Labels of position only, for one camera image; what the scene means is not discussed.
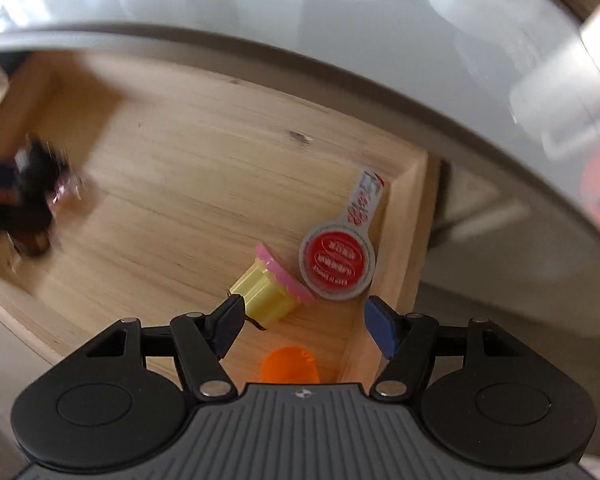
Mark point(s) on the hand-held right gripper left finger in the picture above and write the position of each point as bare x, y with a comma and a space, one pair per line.
228, 325

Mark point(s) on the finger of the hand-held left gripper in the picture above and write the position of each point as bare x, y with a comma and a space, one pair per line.
30, 175
22, 227

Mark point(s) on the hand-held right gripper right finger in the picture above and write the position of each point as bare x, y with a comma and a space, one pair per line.
384, 327

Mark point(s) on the white table drawer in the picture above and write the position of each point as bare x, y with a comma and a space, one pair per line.
180, 160

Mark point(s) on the red lidded jelly cup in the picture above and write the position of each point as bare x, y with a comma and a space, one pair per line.
336, 260

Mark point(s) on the white coffee table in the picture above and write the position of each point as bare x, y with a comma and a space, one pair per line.
280, 15

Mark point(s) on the orange plastic cup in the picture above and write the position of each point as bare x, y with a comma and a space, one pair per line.
290, 365

